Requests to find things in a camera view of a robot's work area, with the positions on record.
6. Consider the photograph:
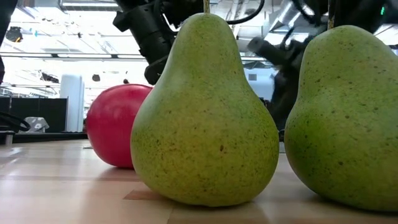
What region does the black cable loop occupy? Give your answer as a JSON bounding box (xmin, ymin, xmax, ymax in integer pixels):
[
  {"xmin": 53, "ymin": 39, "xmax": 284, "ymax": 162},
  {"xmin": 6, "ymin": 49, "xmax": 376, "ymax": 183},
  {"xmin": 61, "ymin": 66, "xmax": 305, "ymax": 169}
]
[{"xmin": 0, "ymin": 111, "xmax": 32, "ymax": 133}]

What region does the black partition wall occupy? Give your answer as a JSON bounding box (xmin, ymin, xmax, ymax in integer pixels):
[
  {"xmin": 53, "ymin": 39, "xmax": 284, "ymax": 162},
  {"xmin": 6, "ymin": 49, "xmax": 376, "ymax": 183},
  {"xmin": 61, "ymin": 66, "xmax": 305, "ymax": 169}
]
[{"xmin": 0, "ymin": 96, "xmax": 68, "ymax": 134}]

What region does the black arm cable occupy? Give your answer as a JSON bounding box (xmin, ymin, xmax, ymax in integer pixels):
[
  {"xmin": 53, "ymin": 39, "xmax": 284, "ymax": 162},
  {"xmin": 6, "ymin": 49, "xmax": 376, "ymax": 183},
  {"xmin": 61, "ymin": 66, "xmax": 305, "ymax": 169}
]
[{"xmin": 226, "ymin": 0, "xmax": 266, "ymax": 26}]

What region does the red apple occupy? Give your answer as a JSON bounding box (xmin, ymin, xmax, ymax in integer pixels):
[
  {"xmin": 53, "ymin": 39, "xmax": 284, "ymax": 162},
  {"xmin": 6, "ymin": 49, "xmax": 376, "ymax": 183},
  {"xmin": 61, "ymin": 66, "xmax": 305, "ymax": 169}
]
[{"xmin": 86, "ymin": 83, "xmax": 154, "ymax": 169}]

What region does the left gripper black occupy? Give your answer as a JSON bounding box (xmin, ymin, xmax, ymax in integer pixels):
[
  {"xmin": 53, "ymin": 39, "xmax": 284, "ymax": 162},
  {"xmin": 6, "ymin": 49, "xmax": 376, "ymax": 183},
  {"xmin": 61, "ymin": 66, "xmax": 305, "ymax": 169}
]
[{"xmin": 112, "ymin": 2, "xmax": 175, "ymax": 86}]

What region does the grey cloth bundle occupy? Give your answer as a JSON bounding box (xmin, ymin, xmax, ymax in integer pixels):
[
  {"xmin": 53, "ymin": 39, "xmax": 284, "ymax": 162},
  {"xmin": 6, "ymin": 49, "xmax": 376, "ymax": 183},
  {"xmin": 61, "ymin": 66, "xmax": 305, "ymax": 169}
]
[{"xmin": 24, "ymin": 116, "xmax": 50, "ymax": 133}]

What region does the white pillar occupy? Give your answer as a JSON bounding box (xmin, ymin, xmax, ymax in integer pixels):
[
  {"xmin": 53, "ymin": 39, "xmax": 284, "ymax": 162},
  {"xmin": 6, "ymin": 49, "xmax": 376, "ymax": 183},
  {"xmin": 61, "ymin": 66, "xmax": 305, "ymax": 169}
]
[{"xmin": 59, "ymin": 73, "xmax": 85, "ymax": 133}]

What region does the green yellow pear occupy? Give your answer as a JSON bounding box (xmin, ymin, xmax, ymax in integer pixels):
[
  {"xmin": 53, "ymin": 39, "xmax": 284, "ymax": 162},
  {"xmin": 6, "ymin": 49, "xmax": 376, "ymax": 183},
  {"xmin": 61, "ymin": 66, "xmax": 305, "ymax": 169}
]
[
  {"xmin": 130, "ymin": 0, "xmax": 280, "ymax": 208},
  {"xmin": 284, "ymin": 14, "xmax": 398, "ymax": 212}
]

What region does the black ceiling device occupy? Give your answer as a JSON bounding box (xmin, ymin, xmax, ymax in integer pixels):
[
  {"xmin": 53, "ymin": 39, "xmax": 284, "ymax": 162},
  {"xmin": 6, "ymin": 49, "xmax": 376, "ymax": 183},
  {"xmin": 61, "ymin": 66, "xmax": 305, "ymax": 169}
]
[{"xmin": 5, "ymin": 26, "xmax": 24, "ymax": 44}]

